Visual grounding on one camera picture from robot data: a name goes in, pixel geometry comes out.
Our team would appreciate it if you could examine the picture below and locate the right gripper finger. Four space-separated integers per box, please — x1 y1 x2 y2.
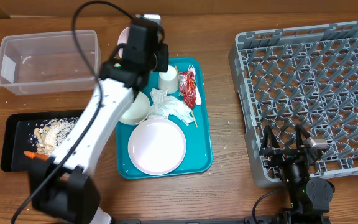
295 124 311 149
260 124 280 151

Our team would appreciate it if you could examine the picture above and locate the pink bowl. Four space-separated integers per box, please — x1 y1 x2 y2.
117 27 130 58

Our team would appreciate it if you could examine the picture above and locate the white napkin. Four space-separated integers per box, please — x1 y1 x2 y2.
148 88 196 126

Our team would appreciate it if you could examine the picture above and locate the white bowl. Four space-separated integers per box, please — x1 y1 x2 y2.
119 92 150 125

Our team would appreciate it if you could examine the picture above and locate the orange carrot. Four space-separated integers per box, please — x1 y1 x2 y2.
24 151 49 161

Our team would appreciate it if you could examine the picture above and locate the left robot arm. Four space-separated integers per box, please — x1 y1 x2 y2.
29 14 168 223

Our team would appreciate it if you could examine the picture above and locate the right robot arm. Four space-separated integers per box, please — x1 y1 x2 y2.
259 124 335 223

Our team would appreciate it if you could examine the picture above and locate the grey dishwasher rack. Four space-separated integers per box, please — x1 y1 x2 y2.
228 21 358 187

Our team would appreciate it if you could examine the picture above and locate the wooden skewer stick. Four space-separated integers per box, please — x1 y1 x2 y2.
174 65 199 129

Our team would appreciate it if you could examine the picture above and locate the white plastic cup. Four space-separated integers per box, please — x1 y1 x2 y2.
158 65 179 94

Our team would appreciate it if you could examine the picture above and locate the red snack wrapper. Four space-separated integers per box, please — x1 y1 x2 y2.
178 70 198 110

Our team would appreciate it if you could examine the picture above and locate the white plastic fork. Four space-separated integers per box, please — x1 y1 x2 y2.
188 65 202 105

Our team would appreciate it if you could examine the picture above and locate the teal serving tray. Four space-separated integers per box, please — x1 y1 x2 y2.
115 57 213 180

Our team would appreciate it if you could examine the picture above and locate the clear plastic bin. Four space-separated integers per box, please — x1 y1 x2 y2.
0 31 95 95

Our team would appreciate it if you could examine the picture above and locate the white round plate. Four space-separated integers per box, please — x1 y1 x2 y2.
128 118 187 175

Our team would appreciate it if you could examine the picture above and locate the rice and peanuts pile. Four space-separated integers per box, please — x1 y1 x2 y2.
28 117 79 156

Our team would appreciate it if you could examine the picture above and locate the black plastic tray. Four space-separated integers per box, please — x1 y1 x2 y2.
1 110 83 172

